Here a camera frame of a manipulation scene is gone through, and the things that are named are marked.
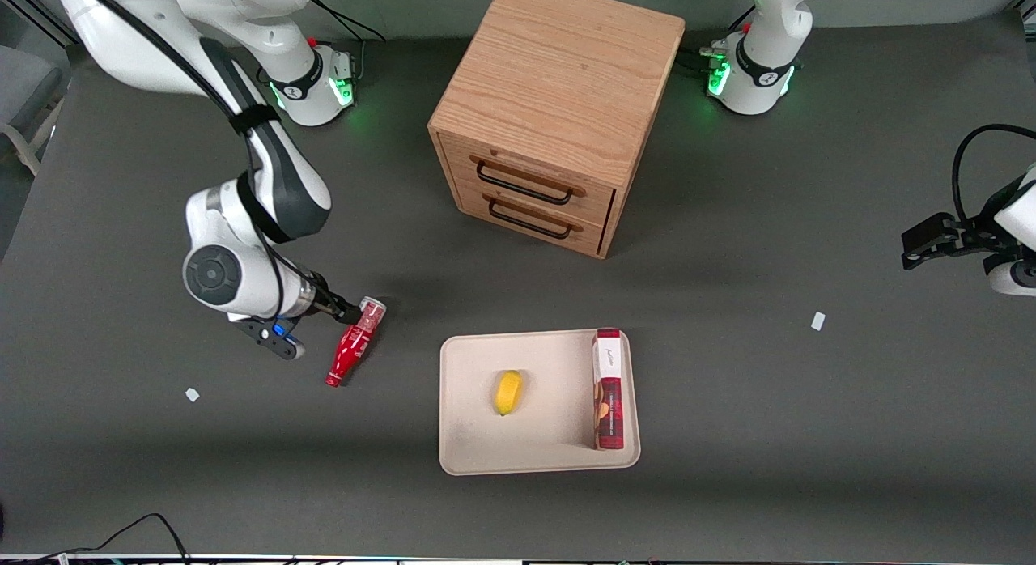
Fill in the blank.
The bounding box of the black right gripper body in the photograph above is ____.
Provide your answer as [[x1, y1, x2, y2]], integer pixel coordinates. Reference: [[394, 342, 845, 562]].
[[305, 273, 351, 322]]

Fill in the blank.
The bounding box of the black drawer handle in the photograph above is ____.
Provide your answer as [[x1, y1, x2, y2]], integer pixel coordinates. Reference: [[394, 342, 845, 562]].
[[487, 196, 572, 241], [475, 159, 575, 206]]

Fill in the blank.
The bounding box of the grey chair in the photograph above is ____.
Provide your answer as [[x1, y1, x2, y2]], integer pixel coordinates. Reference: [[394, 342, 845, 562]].
[[0, 45, 66, 177]]

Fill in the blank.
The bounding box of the wooden drawer cabinet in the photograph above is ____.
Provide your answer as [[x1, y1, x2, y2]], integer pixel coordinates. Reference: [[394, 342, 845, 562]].
[[427, 0, 686, 261]]

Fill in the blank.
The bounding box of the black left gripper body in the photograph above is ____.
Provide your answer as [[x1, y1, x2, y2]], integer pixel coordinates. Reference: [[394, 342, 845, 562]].
[[931, 212, 1008, 260]]

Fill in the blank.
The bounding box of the black base cable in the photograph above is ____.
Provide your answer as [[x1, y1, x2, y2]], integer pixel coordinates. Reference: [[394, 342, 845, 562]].
[[310, 0, 388, 80], [678, 5, 755, 74]]

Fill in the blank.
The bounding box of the beige plastic tray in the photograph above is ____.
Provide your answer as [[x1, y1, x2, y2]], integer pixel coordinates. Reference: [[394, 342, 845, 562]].
[[439, 329, 642, 477]]

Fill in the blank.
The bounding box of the yellow lemon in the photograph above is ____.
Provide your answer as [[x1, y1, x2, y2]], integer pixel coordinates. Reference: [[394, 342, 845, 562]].
[[494, 370, 524, 417]]

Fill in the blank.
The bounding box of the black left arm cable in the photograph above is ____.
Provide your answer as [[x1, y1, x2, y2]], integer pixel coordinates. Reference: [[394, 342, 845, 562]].
[[952, 123, 1036, 223]]

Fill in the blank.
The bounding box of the black left base cable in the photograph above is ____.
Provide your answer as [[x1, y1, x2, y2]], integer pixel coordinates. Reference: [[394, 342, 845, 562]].
[[678, 5, 755, 74]]

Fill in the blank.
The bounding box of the black right base cable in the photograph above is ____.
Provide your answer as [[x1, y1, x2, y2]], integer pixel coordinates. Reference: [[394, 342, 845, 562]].
[[310, 0, 388, 80]]

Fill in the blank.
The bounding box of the red snack box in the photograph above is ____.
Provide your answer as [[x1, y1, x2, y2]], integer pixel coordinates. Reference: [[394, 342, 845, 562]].
[[592, 328, 626, 452]]

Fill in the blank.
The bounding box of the wooden drawer front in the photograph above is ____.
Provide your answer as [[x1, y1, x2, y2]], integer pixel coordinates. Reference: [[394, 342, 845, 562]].
[[456, 180, 609, 255], [441, 131, 617, 227]]

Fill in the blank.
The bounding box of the black cable on table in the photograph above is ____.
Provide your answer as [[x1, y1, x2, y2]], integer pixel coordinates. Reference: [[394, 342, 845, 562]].
[[0, 512, 192, 565]]

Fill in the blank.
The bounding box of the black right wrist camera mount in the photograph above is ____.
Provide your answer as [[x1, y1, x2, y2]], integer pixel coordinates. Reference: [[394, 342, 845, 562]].
[[233, 313, 308, 362]]

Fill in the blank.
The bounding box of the red ketchup bottle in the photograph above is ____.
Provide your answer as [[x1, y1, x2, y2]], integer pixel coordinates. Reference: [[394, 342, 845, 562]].
[[325, 296, 388, 389]]

